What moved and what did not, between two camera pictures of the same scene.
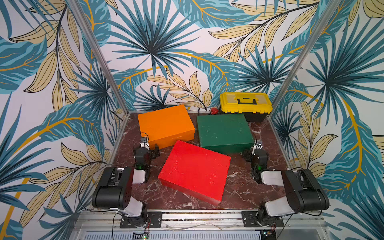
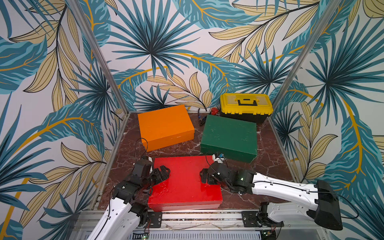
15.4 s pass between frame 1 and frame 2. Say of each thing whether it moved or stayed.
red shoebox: moved
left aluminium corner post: stayed
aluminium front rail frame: stayed
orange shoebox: stayed
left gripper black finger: moved
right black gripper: moved
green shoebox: moved
